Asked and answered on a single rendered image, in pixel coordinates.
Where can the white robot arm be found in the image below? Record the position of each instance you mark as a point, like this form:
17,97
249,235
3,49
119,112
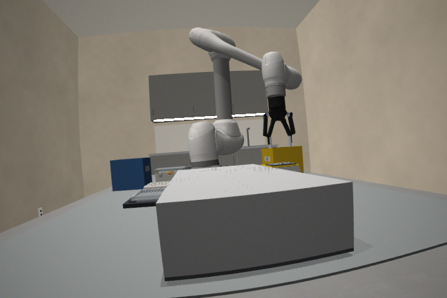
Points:
206,140

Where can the light grey bench mat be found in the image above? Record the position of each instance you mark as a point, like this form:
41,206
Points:
101,250

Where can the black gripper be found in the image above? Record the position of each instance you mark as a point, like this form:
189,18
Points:
277,111

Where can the dark blue open-top bin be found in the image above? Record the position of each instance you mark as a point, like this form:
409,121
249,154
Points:
130,174

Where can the yellow open-top bin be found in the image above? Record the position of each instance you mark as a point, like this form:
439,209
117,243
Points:
283,154

